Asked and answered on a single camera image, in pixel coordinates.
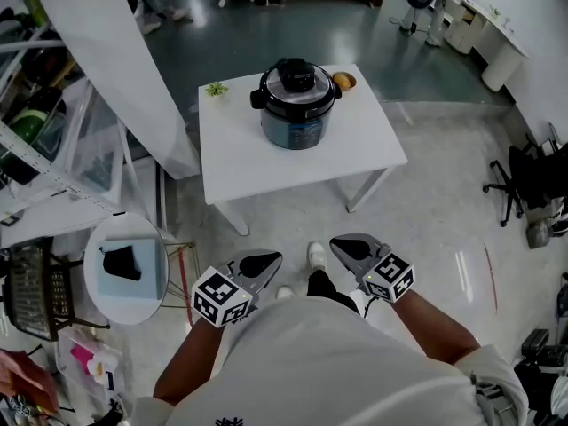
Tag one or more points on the person's left white shoe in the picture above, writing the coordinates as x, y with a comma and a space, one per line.
285, 292

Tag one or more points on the person's white shoe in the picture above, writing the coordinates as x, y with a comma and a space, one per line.
285, 292
317, 257

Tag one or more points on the black cloth pouch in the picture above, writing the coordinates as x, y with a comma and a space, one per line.
120, 264

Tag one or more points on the black office chair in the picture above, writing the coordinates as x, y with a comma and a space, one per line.
528, 180

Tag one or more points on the small green plant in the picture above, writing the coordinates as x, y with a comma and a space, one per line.
216, 89

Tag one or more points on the black metal mesh chair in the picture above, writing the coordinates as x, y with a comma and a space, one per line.
31, 291

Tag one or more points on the pink cloth bag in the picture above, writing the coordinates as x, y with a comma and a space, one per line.
26, 380

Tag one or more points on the black camera equipment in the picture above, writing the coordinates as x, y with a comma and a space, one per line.
541, 357

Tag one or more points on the person's right white shoe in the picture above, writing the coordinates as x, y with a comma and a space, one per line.
317, 257

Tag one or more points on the dark blue pressure cooker pot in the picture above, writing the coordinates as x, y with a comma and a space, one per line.
293, 136

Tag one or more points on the orange fruit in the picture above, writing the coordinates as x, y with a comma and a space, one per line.
341, 80

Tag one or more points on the green round container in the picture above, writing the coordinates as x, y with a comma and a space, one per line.
26, 129

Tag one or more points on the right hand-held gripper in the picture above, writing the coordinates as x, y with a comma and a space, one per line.
388, 278

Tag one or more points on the round white side table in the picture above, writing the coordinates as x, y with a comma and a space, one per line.
124, 313

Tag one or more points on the silver black cooker lid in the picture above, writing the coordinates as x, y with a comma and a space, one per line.
321, 93

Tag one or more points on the person's black trousers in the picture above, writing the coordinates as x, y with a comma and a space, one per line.
328, 289

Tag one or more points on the person's left forearm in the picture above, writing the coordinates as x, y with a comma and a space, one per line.
186, 362

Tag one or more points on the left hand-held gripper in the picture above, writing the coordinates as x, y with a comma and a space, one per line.
219, 297

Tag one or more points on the clear plastic storage bin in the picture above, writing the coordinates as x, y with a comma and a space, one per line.
100, 149

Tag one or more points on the white desk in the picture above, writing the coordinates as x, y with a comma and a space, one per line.
501, 60

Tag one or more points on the pink paper star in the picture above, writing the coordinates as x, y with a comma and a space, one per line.
81, 357

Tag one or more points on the clear plastic lidded box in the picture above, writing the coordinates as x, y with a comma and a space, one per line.
66, 371

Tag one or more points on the grey cloth bag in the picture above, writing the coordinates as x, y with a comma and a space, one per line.
539, 235

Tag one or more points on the person's right forearm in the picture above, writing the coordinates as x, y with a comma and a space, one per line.
430, 326

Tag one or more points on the person's white shirt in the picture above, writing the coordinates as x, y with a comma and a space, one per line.
319, 371

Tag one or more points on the white metal shelving rack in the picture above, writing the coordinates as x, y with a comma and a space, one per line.
66, 178

